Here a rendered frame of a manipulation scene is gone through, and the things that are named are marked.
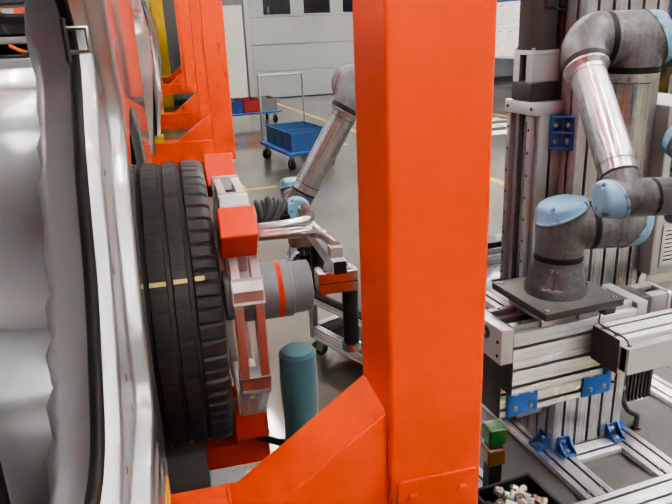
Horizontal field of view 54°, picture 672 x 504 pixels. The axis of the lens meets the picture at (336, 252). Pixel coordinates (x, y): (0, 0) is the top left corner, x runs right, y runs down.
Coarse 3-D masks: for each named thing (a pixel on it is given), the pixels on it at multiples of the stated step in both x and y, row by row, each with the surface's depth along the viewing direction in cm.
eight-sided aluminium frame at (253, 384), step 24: (216, 192) 147; (240, 192) 143; (216, 240) 177; (240, 288) 131; (240, 312) 132; (264, 312) 133; (240, 336) 133; (264, 336) 134; (240, 360) 135; (264, 360) 136; (240, 384) 137; (264, 384) 138; (240, 408) 154; (264, 408) 154
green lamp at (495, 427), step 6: (492, 420) 137; (498, 420) 137; (486, 426) 136; (492, 426) 135; (498, 426) 135; (504, 426) 135; (486, 432) 136; (492, 432) 134; (498, 432) 134; (504, 432) 135; (486, 438) 136; (492, 438) 135; (498, 438) 135; (504, 438) 135; (492, 444) 135; (498, 444) 135
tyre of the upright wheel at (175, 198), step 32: (192, 160) 149; (160, 192) 134; (192, 192) 134; (160, 224) 128; (192, 224) 129; (160, 256) 125; (192, 256) 126; (160, 288) 123; (192, 288) 125; (160, 320) 123; (192, 320) 125; (224, 320) 128; (160, 352) 124; (192, 352) 125; (224, 352) 127; (160, 384) 127; (192, 384) 128; (224, 384) 130; (160, 416) 130; (192, 416) 132; (224, 416) 135
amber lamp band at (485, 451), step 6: (486, 450) 137; (492, 450) 136; (498, 450) 136; (504, 450) 136; (486, 456) 137; (492, 456) 136; (498, 456) 136; (504, 456) 137; (486, 462) 137; (492, 462) 136; (498, 462) 137; (504, 462) 137
